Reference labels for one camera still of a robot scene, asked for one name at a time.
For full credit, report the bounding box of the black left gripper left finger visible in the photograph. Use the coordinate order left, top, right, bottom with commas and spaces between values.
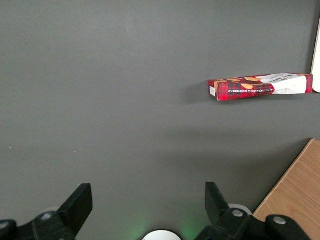
0, 183, 94, 240

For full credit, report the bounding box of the cream plastic tray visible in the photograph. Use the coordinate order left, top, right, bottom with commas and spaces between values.
310, 18, 320, 94

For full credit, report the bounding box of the red tartan cookie box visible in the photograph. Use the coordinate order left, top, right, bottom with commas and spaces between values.
208, 72, 314, 102

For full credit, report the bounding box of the wooden two-drawer cabinet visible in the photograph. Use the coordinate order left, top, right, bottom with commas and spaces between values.
252, 138, 320, 240

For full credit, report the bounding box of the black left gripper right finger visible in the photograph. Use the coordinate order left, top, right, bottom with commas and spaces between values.
194, 181, 311, 240

